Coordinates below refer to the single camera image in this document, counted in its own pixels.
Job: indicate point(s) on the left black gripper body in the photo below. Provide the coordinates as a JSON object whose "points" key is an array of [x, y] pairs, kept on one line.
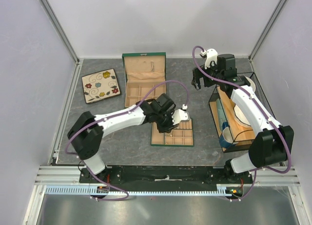
{"points": [[165, 122]]}

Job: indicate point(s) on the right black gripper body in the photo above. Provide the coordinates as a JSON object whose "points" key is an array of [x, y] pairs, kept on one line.
{"points": [[212, 70]]}

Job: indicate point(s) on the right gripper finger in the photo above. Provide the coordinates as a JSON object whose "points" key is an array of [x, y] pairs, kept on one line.
{"points": [[197, 76], [196, 84]]}

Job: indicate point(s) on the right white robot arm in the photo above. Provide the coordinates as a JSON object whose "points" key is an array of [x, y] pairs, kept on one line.
{"points": [[271, 147]]}

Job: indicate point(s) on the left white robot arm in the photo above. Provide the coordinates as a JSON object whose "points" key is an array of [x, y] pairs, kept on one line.
{"points": [[87, 133]]}

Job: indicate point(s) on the green jewelry tray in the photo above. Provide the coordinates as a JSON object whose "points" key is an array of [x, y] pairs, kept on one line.
{"points": [[181, 136]]}

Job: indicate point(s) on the green jewelry box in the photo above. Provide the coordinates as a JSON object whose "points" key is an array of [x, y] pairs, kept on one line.
{"points": [[143, 71]]}

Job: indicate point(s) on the yellow ceramic bowl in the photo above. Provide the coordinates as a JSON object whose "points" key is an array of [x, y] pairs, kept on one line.
{"points": [[252, 85]]}

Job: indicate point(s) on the white scalloped plate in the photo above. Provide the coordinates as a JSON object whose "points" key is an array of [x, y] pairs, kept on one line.
{"points": [[240, 118]]}

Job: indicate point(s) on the blue mug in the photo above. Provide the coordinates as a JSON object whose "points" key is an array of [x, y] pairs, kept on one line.
{"points": [[226, 140]]}

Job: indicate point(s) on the floral square ceramic plate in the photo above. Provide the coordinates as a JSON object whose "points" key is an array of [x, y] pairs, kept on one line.
{"points": [[100, 85]]}

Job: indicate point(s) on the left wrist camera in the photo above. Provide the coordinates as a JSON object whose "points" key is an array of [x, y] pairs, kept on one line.
{"points": [[181, 115]]}

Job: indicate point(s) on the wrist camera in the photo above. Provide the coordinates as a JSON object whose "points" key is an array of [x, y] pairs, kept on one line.
{"points": [[211, 57], [181, 115]]}

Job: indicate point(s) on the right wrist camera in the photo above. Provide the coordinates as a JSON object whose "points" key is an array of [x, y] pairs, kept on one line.
{"points": [[211, 57]]}

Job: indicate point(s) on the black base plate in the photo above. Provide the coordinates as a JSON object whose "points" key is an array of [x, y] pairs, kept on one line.
{"points": [[170, 177]]}

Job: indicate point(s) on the black wire shelf rack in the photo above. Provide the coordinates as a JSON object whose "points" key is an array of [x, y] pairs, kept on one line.
{"points": [[243, 137]]}

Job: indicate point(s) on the grey cable duct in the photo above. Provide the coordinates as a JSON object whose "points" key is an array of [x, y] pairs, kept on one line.
{"points": [[96, 191]]}

